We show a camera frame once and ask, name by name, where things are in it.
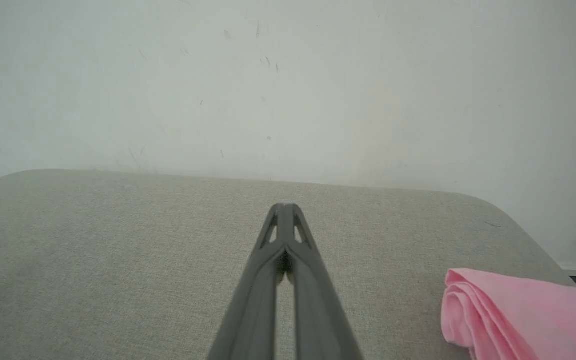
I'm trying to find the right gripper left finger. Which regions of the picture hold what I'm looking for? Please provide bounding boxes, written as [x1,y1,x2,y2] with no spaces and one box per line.
[207,203,287,360]

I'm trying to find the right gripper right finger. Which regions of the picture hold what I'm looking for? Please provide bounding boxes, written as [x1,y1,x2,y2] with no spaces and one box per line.
[284,203,365,360]

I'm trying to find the pink garment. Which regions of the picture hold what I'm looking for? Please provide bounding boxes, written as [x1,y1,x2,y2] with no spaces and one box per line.
[440,268,576,360]

